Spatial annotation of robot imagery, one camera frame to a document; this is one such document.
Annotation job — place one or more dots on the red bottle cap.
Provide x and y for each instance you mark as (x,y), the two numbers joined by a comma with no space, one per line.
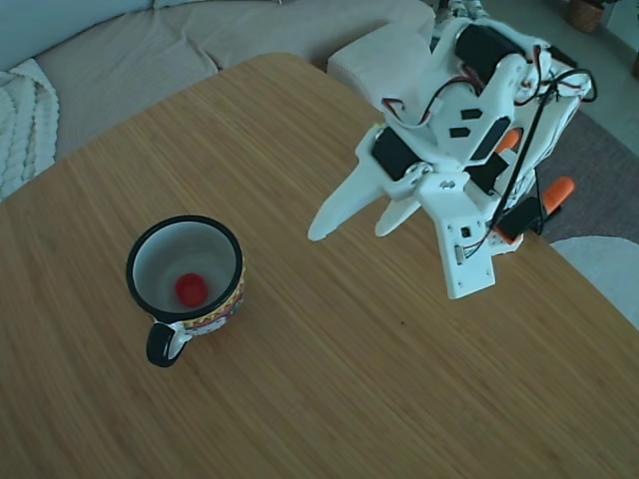
(191,289)

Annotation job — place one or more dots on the patterned enamel cup black rim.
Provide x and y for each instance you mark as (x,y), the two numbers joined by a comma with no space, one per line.
(165,249)

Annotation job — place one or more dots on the white ottoman cushion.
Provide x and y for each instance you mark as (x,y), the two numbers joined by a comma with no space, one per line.
(379,65)

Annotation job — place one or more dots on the orange and black clamp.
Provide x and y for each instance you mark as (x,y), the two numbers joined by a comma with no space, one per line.
(508,141)
(559,192)

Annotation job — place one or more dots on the white sneaker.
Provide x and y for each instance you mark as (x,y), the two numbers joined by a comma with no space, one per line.
(440,20)
(474,9)

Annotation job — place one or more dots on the grey rug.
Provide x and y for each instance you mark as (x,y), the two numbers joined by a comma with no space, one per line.
(599,164)

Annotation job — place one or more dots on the white round rug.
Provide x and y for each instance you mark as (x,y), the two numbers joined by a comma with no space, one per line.
(604,269)

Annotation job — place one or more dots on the brown woven basket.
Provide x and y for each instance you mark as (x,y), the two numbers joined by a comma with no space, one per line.
(586,17)

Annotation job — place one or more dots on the beige sofa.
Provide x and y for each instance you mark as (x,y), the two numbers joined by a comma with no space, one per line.
(125,65)

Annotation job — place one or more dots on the white knit blanket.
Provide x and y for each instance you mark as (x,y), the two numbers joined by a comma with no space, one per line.
(25,125)

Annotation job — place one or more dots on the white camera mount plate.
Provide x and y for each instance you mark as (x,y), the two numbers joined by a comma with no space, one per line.
(464,249)

